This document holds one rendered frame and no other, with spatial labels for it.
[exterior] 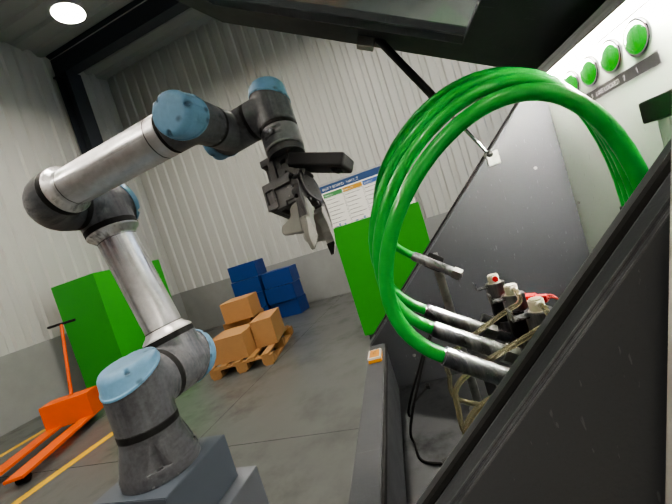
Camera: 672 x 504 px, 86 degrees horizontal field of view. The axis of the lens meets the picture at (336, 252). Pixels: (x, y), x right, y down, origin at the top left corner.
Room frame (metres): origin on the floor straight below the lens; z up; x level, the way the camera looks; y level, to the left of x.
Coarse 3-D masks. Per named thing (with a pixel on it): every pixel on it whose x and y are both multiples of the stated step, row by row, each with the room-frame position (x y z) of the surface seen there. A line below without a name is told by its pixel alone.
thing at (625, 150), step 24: (504, 96) 0.29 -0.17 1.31; (528, 96) 0.29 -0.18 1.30; (552, 96) 0.29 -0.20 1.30; (576, 96) 0.28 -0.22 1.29; (456, 120) 0.30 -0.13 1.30; (600, 120) 0.28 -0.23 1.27; (432, 144) 0.30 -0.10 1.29; (624, 144) 0.28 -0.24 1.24; (624, 168) 0.29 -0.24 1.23; (408, 192) 0.31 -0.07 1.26; (384, 240) 0.31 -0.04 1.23; (384, 264) 0.31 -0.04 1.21; (384, 288) 0.31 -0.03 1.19; (408, 336) 0.31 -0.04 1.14; (456, 360) 0.31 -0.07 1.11; (480, 360) 0.31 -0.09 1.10
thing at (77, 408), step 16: (64, 336) 4.41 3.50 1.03; (64, 352) 4.33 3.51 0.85; (64, 400) 4.02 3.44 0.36; (80, 400) 4.04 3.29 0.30; (96, 400) 4.19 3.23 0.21; (48, 416) 3.99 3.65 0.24; (64, 416) 4.01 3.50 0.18; (80, 416) 4.03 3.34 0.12; (48, 432) 3.89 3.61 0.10; (64, 432) 3.71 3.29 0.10; (32, 448) 3.55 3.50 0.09; (48, 448) 3.38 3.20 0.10; (32, 464) 3.11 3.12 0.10; (16, 480) 2.93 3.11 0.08
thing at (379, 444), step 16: (384, 352) 0.81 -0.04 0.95; (368, 368) 0.75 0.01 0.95; (384, 368) 0.73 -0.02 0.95; (368, 384) 0.67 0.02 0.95; (384, 384) 0.66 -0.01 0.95; (368, 400) 0.61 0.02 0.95; (384, 400) 0.60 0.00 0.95; (368, 416) 0.56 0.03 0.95; (384, 416) 0.55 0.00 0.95; (400, 416) 0.74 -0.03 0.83; (368, 432) 0.51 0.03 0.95; (384, 432) 0.51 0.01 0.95; (400, 432) 0.67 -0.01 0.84; (368, 448) 0.48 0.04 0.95; (384, 448) 0.47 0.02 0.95; (400, 448) 0.61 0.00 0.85; (368, 464) 0.44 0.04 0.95; (384, 464) 0.44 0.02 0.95; (400, 464) 0.57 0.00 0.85; (352, 480) 0.43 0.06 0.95; (368, 480) 0.42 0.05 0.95; (384, 480) 0.41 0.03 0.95; (400, 480) 0.52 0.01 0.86; (352, 496) 0.40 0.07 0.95; (368, 496) 0.39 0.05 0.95; (384, 496) 0.39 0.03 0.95; (400, 496) 0.49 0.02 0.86
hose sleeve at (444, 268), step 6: (414, 252) 0.68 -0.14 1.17; (414, 258) 0.67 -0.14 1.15; (420, 258) 0.67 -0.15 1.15; (426, 258) 0.66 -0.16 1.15; (426, 264) 0.66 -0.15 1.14; (432, 264) 0.66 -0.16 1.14; (438, 264) 0.65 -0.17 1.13; (444, 264) 0.65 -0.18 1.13; (438, 270) 0.65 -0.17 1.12; (444, 270) 0.65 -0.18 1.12; (450, 270) 0.64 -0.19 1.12
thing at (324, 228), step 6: (318, 210) 0.67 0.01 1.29; (324, 210) 0.67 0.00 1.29; (318, 216) 0.66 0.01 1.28; (324, 216) 0.66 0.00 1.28; (318, 222) 0.66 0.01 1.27; (324, 222) 0.66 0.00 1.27; (330, 222) 0.68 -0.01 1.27; (318, 228) 0.67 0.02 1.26; (324, 228) 0.66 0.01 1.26; (330, 228) 0.66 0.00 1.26; (318, 234) 0.68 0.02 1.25; (324, 234) 0.66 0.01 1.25; (330, 234) 0.66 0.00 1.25; (306, 240) 0.69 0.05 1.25; (318, 240) 0.68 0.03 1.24; (324, 240) 0.67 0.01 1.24; (330, 240) 0.66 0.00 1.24; (330, 246) 0.66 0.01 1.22; (330, 252) 0.66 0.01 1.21
